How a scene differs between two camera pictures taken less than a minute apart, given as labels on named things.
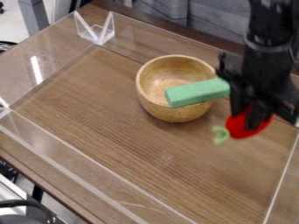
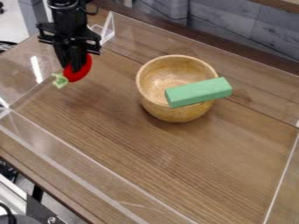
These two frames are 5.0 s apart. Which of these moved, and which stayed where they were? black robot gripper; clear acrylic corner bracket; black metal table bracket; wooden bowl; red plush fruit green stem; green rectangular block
Moved: red plush fruit green stem; black robot gripper
Stayed: wooden bowl; green rectangular block; clear acrylic corner bracket; black metal table bracket
